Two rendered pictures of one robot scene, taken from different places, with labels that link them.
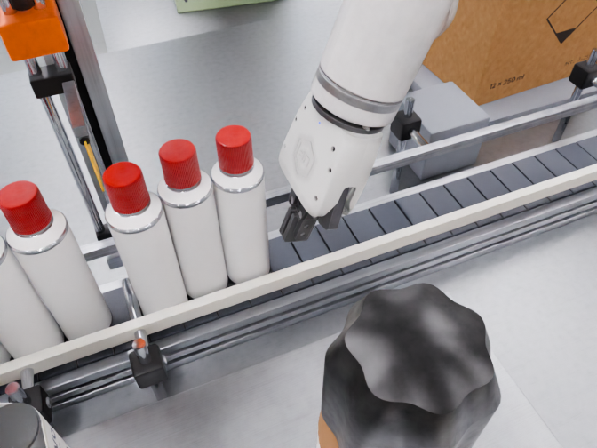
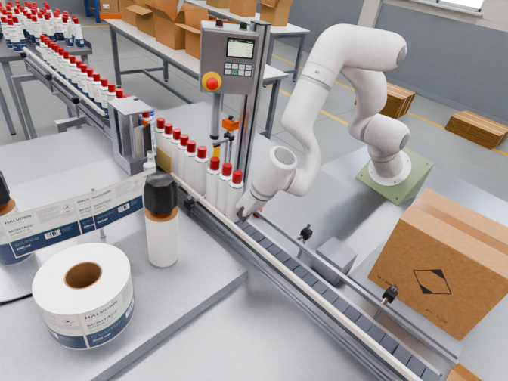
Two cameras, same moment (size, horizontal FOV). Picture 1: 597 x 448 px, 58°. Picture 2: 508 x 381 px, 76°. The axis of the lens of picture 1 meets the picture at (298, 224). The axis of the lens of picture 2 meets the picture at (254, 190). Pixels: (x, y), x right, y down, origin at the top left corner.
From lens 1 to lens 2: 79 cm
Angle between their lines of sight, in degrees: 46
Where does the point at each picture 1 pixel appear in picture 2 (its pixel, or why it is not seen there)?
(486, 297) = (259, 294)
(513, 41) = (392, 264)
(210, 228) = (222, 190)
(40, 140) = not seen: hidden behind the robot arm
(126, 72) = not seen: hidden behind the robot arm
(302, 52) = (363, 216)
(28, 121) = not seen: hidden behind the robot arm
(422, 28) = (264, 175)
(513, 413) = (204, 290)
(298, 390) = (195, 237)
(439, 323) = (163, 179)
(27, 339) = (186, 178)
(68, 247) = (201, 165)
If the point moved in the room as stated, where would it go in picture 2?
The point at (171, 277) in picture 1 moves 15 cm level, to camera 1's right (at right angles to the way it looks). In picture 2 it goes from (210, 193) to (223, 221)
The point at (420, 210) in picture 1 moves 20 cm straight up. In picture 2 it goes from (282, 258) to (295, 212)
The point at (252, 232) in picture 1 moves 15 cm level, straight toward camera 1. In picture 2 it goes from (229, 201) to (187, 211)
